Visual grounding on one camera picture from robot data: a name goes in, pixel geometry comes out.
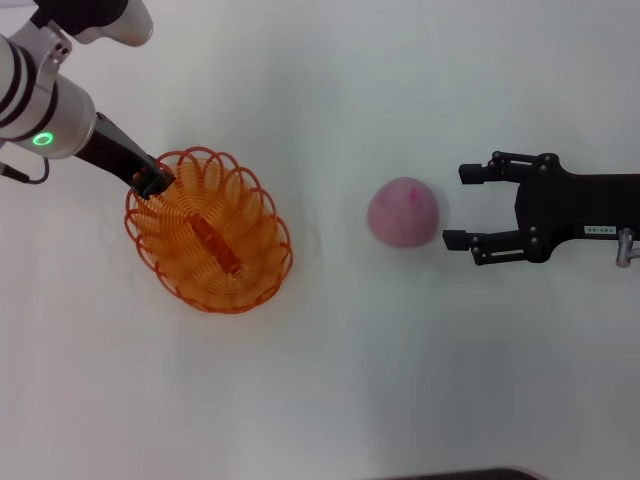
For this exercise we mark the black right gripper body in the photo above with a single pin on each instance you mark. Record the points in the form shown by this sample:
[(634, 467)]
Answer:
[(575, 205)]

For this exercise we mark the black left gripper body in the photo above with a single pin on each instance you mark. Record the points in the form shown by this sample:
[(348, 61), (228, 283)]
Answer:
[(112, 150)]

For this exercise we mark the pink peach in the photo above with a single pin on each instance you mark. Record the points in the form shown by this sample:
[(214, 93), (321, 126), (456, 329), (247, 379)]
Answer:
[(405, 215)]

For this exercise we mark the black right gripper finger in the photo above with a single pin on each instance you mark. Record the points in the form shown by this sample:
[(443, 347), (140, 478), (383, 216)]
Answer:
[(457, 240), (472, 173)]

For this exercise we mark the dark robot chest edge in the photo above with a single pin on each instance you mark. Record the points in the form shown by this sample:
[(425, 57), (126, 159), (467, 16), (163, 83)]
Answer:
[(475, 475)]

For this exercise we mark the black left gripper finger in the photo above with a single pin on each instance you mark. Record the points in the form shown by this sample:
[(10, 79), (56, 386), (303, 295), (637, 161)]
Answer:
[(155, 181)]

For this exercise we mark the orange woven plastic basket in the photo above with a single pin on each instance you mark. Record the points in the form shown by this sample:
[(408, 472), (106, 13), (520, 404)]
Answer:
[(225, 250)]

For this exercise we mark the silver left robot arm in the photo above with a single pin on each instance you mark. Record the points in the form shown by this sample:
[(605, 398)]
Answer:
[(50, 100)]

